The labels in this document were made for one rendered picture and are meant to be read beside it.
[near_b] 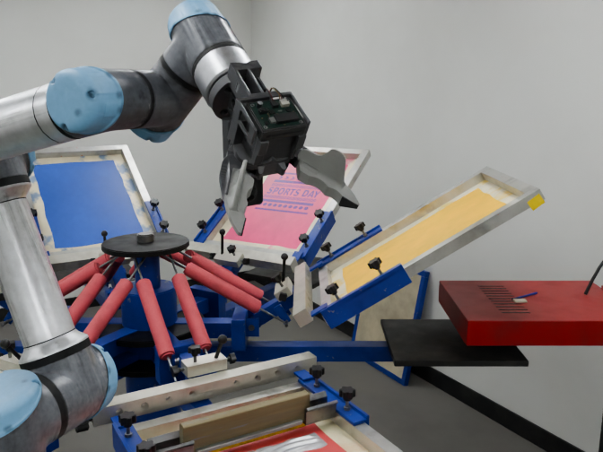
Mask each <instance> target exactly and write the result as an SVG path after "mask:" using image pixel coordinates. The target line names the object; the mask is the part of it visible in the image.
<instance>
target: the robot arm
mask: <svg viewBox="0 0 603 452"><path fill-rule="evenodd" d="M168 31H169V36H170V40H171V43H170V44H169V46H168V47H166V49H165V50H164V52H163V53H162V55H161V56H160V58H159V59H158V60H157V62H156V63H155V65H154V66H153V68H152V69H151V70H132V69H112V68H99V67H95V66H88V65H86V66H78V67H76V68H66V69H64V70H61V71H59V72H58V73H57V74H56V75H55V77H54V78H53V80H52V81H50V82H49V83H48V84H45V85H41V86H39V87H36V88H33V89H30V90H27V91H23V92H20V93H17V94H14V95H12V96H9V97H6V98H3V99H0V287H1V290H2V292H3V295H4V298H5V301H6V304H7V306H8V308H9V310H10V313H11V316H12V318H13V322H14V324H15V327H16V329H17V332H18V335H19V336H20V339H21V342H22V346H23V353H22V356H21V358H20V359H19V361H18V362H19V365H20V368H21V369H9V370H5V371H3V372H2V373H0V452H47V450H46V448H47V446H48V445H49V444H51V443H52V442H54V441H55V440H57V439H59V438H60V437H62V436H64V435H65V434H67V432H69V431H70V430H72V429H74V428H76V427H77V426H79V425H80V424H82V423H83V422H85V421H88V420H90V419H91V418H93V417H95V416H96V415H97V414H98V413H99V412H100V411H101V410H102V409H104V408H105V407H106V406H107V405H109V403H110V402H111V401H112V399H113V397H114V395H115V393H116V391H117V387H118V373H117V368H116V365H115V363H114V361H113V359H112V358H111V356H110V355H109V353H108V352H104V348H102V347H101V346H99V345H98V344H94V343H91V341H90V338H89V336H88V335H87V334H85V333H82V332H80V331H78V330H77V329H75V327H74V323H73V320H72V318H71V316H70V313H69V310H68V308H67V305H66V302H65V299H64V296H63V294H62V292H61V289H60V287H59V284H58V281H57V278H56V275H55V273H54V270H53V267H52V265H51V263H50V260H49V258H48V253H47V251H46V249H45V246H44V244H43V241H42V238H41V236H40V234H39V230H38V227H37V224H36V222H35V220H34V217H33V215H32V212H31V209H30V206H29V203H28V201H27V198H26V197H27V194H28V192H29V190H30V188H31V181H30V179H29V176H30V175H31V174H32V172H33V171H34V168H35V164H34V163H33V162H34V161H35V160H36V154H35V151H37V150H41V149H45V148H48V147H51V146H55V145H58V144H62V143H67V142H71V141H74V140H77V139H81V138H84V137H88V136H92V135H98V134H101V133H105V132H110V131H117V130H127V129H130V130H131V131H132V132H133V133H134V134H136V135H137V136H139V137H140V138H142V139H144V140H145V141H147V140H150V141H151V142H152V143H162V142H165V141H166V140H168V139H169V137H170V136H171V135H172V134H173V133H174V132H175V131H177V130H178V129H179V128H180V127H181V125H182V124H183V122H184V119H185V118H186V117H187V116H188V114H189V113H190V112H191V110H192V109H193V108H194V107H195V106H196V104H197V103H198V102H199V101H200V99H201V98H202V97H204V99H205V101H206V103H207V105H208V107H210V108H211V109H212V110H213V112H214V113H215V115H216V116H217V117H218V118H220V119H221V120H222V124H223V162H222V166H221V170H220V174H219V183H220V188H221V192H222V197H223V201H224V206H225V210H226V212H227V215H228V218H229V221H230V223H231V225H232V227H233V229H234V230H235V232H236V234H237V235H238V236H242V234H243V231H244V227H245V223H246V220H247V218H245V212H246V209H247V206H252V205H256V204H262V202H263V177H264V176H268V175H273V174H279V175H281V176H283V175H284V173H285V171H286V170H287V168H288V166H289V163H290V164H291V165H293V166H294V167H295V168H296V175H297V179H298V180H299V181H301V182H302V183H303V184H305V185H310V186H313V187H316V188H317V189H319V190H320V191H321V192H322V193H323V195H324V196H329V197H331V198H333V199H334V200H335V201H336V202H337V203H338V205H339V206H342V207H347V208H354V209H357V208H358V206H359V202H358V200H357V198H356V197H355V195H354V193H353V192H352V190H351V189H350V188H349V187H348V186H347V185H346V184H345V164H346V159H345V156H344V154H342V153H341V152H340V151H339V150H336V149H331V150H330V151H328V152H326V153H325V154H323V155H318V154H316V153H315V152H313V151H311V150H309V149H308V148H307V147H305V146H303V145H304V143H305V140H306V137H307V135H306V134H307V132H308V129H309V126H310V120H309V118H308V117H307V115H306V113H305V112H304V110H303V109H302V107H301V105H300V104H299V102H298V101H297V99H296V98H295V97H294V95H293V93H292V92H291V91H287V92H280V91H279V90H278V89H276V88H275V87H273V88H271V89H270V90H269V89H268V88H267V87H266V86H265V85H264V83H263V82H262V80H261V78H260V74H261V70H262V66H261V64H260V63H259V62H258V61H257V60H253V61H251V60H250V59H249V56H248V55H247V53H246V51H245V50H244V48H243V46H242V45H241V44H240V42H239V40H238V39H237V37H236V35H235V34H234V32H233V31H232V28H231V25H230V23H229V22H228V20H227V19H226V18H225V17H223V15H222V14H221V13H220V11H219V10H218V8H217V7H216V6H215V5H214V4H213V3H211V2H210V1H207V0H186V1H184V2H182V3H180V4H178V5H177V6H176V7H175V8H174V9H173V10H172V12H171V13H170V16H169V20H168ZM272 89H274V91H272ZM276 97H279V99H275V100H274V99H273V98H276ZM280 97H281V99H280ZM295 106H296V107H297V108H296V107H295ZM298 110H299V111H300V112H301V114H300V112H299V111H298Z"/></svg>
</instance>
